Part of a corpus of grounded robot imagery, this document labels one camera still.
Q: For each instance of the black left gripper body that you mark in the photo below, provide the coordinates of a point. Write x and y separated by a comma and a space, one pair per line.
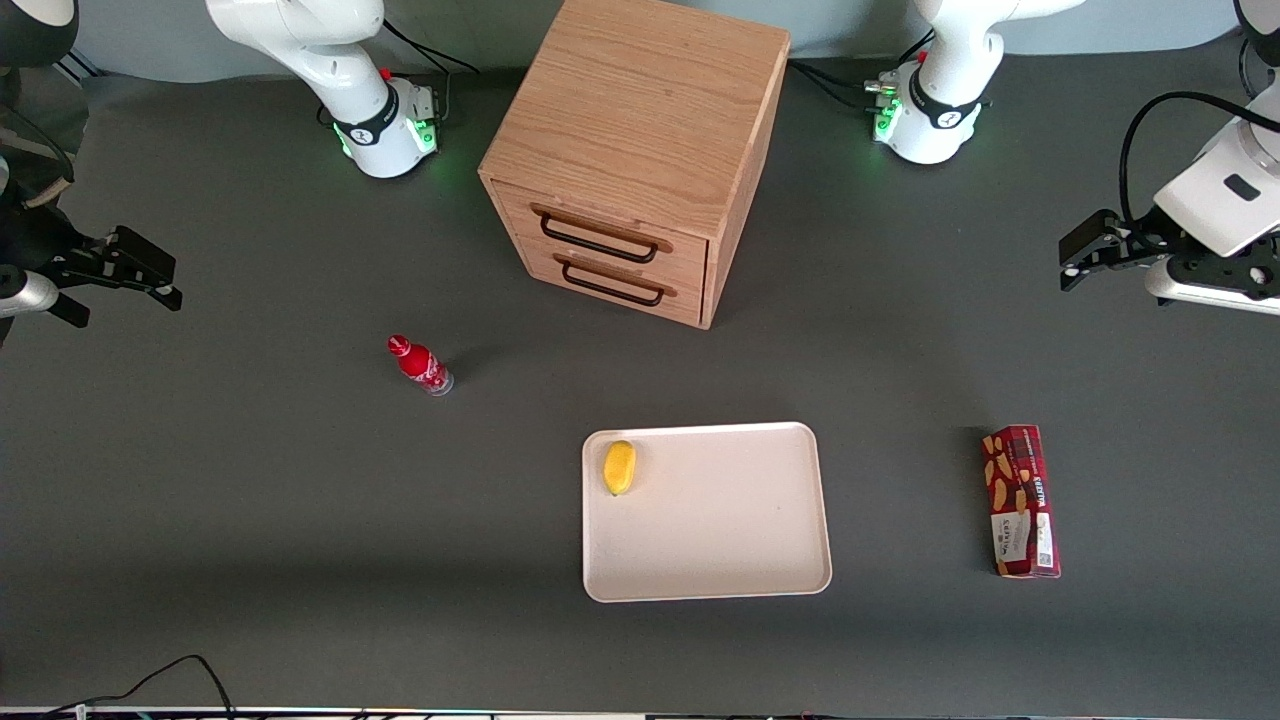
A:
1146, 243

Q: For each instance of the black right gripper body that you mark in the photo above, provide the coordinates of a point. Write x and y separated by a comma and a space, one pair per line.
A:
38, 243

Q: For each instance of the red cookie box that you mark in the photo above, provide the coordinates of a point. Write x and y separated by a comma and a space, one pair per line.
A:
1020, 490

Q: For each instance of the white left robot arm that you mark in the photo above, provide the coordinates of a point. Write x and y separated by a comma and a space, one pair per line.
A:
950, 60

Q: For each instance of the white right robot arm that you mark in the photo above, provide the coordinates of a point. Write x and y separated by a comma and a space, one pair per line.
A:
320, 60

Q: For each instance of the cream plastic tray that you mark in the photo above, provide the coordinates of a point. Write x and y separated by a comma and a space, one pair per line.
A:
720, 530

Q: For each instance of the red soda bottle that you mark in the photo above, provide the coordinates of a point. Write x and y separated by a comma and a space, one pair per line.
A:
420, 366

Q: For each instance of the wide wooden drawer front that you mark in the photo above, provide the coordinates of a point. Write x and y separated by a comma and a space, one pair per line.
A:
690, 262

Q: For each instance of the narrow wooden drawer front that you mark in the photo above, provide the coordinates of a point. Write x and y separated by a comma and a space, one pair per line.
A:
690, 302

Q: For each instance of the wooden drawer cabinet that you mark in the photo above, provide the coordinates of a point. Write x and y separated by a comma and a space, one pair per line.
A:
640, 100

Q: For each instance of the yellow mango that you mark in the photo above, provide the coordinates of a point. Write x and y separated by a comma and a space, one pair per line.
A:
619, 467

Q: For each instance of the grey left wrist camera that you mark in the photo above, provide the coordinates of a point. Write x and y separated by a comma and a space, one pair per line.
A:
1220, 296

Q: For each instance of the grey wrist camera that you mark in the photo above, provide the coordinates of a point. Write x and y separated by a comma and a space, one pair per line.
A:
1220, 296
25, 292

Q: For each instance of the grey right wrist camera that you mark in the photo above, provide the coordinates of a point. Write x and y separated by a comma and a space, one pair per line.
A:
25, 292

